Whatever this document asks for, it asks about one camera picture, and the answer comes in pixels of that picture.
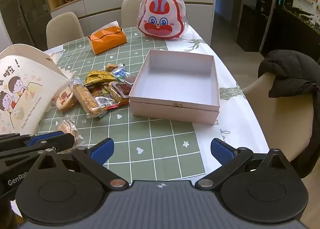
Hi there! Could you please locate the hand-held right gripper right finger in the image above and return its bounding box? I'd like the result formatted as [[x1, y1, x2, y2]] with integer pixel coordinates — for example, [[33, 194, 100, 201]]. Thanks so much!
[[194, 138, 292, 191]]

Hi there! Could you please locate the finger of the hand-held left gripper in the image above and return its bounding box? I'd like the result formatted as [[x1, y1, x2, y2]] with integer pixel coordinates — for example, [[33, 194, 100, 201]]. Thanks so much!
[[0, 131, 77, 149], [0, 142, 59, 169]]

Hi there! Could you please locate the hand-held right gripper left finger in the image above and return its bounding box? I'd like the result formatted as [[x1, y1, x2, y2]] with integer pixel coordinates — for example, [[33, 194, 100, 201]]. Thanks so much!
[[32, 137, 130, 191]]

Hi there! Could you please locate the round bread clear packet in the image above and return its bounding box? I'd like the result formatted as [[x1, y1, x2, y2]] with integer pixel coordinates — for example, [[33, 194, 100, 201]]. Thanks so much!
[[55, 116, 85, 145]]

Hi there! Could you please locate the round cookie packet red print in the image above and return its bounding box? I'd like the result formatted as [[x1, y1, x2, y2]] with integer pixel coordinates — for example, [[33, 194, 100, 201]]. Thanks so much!
[[52, 86, 78, 112]]

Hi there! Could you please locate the red colourful snack packet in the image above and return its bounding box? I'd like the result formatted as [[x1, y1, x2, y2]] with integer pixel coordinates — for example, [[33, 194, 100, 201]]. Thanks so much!
[[91, 86, 129, 112]]

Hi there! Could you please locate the long biscuit packet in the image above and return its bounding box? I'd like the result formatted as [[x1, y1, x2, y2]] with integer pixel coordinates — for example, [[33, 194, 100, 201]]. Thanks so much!
[[69, 79, 107, 119]]

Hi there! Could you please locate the orange yellow snack packet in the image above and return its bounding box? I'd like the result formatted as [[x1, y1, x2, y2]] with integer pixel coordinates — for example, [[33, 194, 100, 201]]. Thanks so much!
[[109, 81, 125, 103]]

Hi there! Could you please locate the pink cardboard box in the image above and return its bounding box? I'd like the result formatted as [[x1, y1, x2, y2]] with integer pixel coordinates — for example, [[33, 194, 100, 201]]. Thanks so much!
[[128, 49, 220, 125]]

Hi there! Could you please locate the white floral tablecloth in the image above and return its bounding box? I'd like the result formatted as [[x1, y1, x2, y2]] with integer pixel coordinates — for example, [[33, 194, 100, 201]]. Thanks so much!
[[42, 24, 270, 182]]

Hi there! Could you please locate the green checked table mat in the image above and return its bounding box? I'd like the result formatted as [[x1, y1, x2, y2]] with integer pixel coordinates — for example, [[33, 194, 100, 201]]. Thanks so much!
[[35, 27, 208, 182]]

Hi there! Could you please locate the beige cloth bag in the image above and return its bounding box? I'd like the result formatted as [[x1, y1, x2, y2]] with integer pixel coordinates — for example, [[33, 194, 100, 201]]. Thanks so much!
[[0, 44, 73, 135]]

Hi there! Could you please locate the cream dining chair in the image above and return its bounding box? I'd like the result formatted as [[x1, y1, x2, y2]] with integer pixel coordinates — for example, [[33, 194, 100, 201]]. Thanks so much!
[[121, 0, 155, 29], [241, 71, 315, 167], [46, 12, 85, 48]]

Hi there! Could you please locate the black jacket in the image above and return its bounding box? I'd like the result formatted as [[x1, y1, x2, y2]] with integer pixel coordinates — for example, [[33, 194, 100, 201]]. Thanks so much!
[[258, 50, 320, 179]]

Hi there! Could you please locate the orange tissue box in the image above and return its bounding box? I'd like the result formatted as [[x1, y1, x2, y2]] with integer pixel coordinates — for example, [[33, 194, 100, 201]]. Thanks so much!
[[87, 21, 127, 55]]

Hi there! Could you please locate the dark glass door cabinet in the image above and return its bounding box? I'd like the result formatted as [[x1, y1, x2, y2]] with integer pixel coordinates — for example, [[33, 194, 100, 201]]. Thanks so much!
[[0, 0, 52, 53]]

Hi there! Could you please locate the black floor appliance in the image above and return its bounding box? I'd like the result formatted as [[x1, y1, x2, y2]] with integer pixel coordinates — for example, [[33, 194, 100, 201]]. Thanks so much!
[[239, 0, 273, 53]]

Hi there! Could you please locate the black fish tank stand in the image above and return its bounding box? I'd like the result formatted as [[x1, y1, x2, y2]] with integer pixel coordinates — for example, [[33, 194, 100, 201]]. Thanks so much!
[[260, 6, 320, 65]]

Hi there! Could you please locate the rabbit face plastic bag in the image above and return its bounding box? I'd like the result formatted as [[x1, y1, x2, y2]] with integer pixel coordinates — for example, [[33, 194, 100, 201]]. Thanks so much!
[[136, 0, 187, 40]]

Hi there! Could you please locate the cream shelf cabinet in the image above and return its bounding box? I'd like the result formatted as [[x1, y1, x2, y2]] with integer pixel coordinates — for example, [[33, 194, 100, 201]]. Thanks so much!
[[41, 0, 216, 51]]

